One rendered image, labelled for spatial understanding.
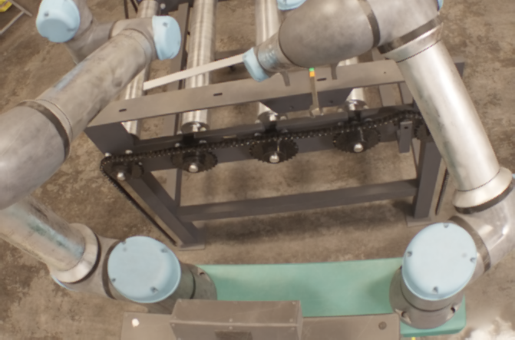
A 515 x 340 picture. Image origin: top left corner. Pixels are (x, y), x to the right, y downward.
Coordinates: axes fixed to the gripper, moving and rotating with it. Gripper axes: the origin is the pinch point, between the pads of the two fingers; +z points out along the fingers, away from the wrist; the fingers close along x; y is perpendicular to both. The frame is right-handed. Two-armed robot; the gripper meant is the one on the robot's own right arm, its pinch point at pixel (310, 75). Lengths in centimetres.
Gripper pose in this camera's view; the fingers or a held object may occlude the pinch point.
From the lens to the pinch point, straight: 139.5
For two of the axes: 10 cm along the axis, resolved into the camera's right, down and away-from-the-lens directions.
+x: -9.7, 1.3, 2.0
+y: 0.0, -8.4, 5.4
